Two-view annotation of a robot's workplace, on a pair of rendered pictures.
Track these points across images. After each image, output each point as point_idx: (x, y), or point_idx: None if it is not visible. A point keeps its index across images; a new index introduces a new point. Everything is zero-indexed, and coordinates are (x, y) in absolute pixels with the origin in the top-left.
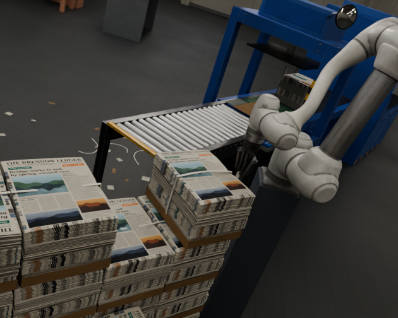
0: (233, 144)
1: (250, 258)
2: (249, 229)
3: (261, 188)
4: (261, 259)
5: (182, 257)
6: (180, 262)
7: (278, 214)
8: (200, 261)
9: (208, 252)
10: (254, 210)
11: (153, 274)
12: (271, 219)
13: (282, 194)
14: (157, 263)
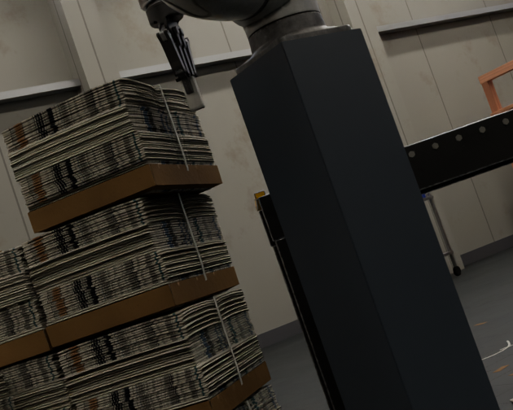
0: None
1: (329, 268)
2: (280, 191)
3: (234, 82)
4: (343, 256)
5: (46, 256)
6: (46, 268)
7: (285, 113)
8: (96, 262)
9: (100, 235)
10: (257, 139)
11: None
12: (286, 133)
13: (259, 63)
14: None
